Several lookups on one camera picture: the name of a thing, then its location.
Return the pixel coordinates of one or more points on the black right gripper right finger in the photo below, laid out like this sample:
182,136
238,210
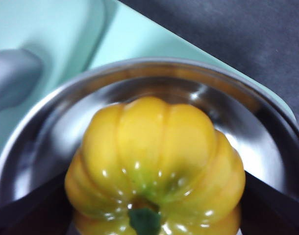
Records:
274,213

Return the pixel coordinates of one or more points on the mint green hinged griddle cover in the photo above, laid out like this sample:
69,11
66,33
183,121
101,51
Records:
54,27

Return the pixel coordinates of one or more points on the yellow pumpkin with green stem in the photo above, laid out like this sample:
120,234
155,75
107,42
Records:
154,147

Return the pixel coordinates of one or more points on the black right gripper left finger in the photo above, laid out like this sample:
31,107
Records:
29,215

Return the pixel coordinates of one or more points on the mint green steamer pot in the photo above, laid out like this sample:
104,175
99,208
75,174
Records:
56,127

